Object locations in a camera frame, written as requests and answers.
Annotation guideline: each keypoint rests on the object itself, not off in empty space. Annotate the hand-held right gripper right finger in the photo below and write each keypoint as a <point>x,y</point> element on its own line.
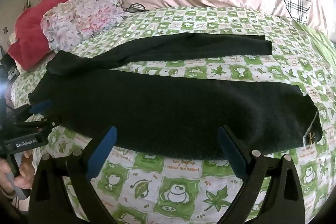
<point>232,153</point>

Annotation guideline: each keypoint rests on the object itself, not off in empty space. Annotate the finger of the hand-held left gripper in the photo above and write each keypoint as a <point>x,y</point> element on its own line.
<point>40,106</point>
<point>39,125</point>

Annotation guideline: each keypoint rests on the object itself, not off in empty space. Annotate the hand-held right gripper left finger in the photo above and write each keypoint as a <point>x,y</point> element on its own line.
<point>103,153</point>

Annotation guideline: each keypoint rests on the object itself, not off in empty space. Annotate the dark green pants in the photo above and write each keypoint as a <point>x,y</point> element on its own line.
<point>157,108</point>

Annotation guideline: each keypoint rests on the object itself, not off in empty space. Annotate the person's left hand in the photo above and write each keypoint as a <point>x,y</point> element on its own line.
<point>27,169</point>

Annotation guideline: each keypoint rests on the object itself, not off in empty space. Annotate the green checked bed sheet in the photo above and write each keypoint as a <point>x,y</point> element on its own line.
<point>178,187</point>

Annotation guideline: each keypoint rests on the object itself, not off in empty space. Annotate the red blanket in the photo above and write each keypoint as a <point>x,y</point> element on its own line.
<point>29,29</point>

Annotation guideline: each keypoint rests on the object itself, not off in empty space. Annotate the floral ruffled pillow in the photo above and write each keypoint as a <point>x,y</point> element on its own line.
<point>84,16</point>

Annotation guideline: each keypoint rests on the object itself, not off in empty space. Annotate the light green cloth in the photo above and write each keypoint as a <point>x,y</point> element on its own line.
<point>323,48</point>

